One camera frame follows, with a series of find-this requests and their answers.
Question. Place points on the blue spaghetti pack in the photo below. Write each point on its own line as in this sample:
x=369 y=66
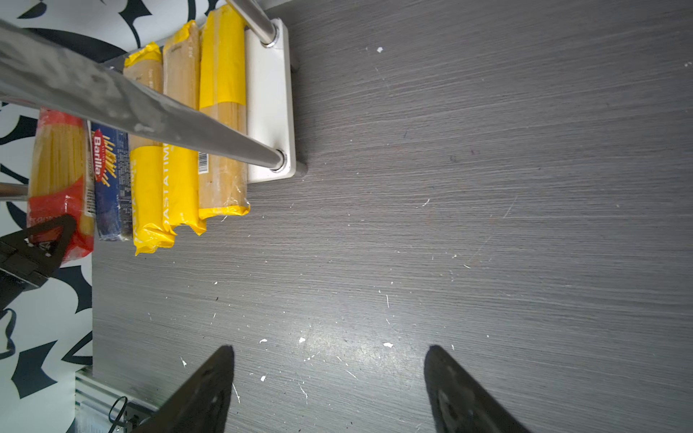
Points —
x=111 y=164

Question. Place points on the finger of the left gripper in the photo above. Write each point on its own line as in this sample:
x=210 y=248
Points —
x=29 y=257

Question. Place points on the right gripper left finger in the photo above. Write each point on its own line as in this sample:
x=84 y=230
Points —
x=202 y=403

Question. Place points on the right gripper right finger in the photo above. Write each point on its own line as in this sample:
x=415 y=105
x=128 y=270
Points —
x=458 y=402

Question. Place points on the yellow Pastatime spaghetti pack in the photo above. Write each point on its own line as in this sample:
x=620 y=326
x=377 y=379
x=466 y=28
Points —
x=149 y=233
x=181 y=165

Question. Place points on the yellow spaghetti pack small barcode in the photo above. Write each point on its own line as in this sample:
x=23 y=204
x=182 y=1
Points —
x=223 y=97

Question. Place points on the white two-tier metal shelf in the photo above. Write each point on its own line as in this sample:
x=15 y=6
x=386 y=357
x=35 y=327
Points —
x=40 y=74

